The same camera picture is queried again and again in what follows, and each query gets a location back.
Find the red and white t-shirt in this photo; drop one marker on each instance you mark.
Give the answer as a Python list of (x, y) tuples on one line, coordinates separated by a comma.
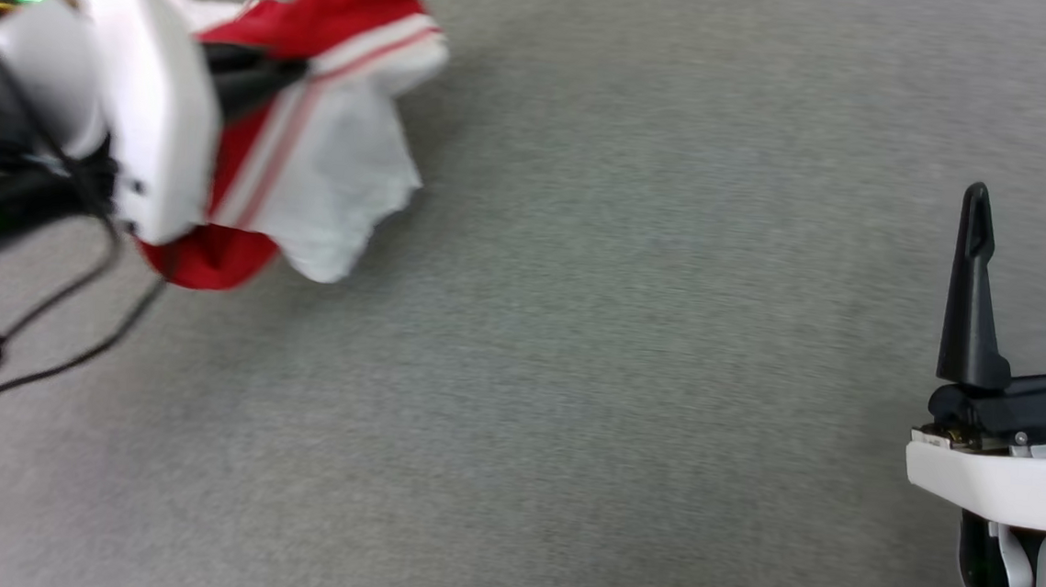
[(339, 161)]

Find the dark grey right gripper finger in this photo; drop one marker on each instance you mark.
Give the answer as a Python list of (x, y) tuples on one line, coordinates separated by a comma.
[(973, 307)]

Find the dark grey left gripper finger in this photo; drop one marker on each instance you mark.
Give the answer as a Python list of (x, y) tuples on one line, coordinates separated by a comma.
[(242, 97), (258, 63)]

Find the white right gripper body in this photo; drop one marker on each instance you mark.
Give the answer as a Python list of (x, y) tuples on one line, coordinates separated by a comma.
[(1018, 457)]

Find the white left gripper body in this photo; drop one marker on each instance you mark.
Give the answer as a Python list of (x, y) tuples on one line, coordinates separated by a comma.
[(154, 111)]

